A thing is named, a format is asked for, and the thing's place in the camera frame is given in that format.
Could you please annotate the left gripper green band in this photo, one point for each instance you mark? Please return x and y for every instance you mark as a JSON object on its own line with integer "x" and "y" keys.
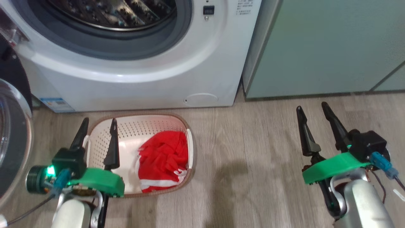
{"x": 101, "y": 182}

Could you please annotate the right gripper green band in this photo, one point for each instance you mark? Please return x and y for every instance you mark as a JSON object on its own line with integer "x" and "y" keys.
{"x": 332, "y": 166}

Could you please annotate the red and white garment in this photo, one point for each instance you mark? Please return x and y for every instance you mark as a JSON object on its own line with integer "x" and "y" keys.
{"x": 164, "y": 148}

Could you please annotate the red garment with white stripes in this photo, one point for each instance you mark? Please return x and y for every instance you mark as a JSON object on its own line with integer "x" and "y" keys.
{"x": 158, "y": 185}

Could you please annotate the washing machine glass door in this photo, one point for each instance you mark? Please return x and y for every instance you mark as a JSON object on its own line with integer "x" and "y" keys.
{"x": 15, "y": 142}

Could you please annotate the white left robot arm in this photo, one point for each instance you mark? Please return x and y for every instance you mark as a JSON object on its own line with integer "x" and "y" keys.
{"x": 69, "y": 215}

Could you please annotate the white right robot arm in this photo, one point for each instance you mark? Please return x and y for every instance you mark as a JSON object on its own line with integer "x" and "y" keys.
{"x": 364, "y": 202}

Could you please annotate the white front-load washing machine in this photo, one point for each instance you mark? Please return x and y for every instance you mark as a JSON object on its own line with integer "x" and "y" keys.
{"x": 142, "y": 91}

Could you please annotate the pale green cabinet panel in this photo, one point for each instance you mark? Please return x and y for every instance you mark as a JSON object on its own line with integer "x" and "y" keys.
{"x": 316, "y": 47}

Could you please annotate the stainless steel washing machine drum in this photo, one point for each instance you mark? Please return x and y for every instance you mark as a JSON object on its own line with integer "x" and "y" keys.
{"x": 110, "y": 15}

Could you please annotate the silver metal door hinge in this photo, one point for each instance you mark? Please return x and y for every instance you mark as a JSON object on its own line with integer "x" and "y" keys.
{"x": 12, "y": 35}

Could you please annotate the black door latch socket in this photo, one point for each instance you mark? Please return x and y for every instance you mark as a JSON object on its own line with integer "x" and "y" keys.
{"x": 208, "y": 10}

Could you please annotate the cream perforated laundry basket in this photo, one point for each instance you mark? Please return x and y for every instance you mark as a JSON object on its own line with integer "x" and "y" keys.
{"x": 142, "y": 126}

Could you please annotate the blue energy label sticker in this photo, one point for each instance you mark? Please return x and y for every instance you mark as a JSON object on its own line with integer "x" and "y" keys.
{"x": 57, "y": 104}

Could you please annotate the round white filter cover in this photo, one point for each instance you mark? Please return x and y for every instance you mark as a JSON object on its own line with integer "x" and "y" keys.
{"x": 201, "y": 99}

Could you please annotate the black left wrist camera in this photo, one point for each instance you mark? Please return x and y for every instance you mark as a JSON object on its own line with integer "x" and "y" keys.
{"x": 68, "y": 161}

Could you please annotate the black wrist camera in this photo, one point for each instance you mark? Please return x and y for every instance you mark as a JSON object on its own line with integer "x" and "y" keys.
{"x": 68, "y": 161}
{"x": 368, "y": 144}

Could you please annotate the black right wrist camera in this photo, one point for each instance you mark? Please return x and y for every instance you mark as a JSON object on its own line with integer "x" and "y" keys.
{"x": 368, "y": 144}

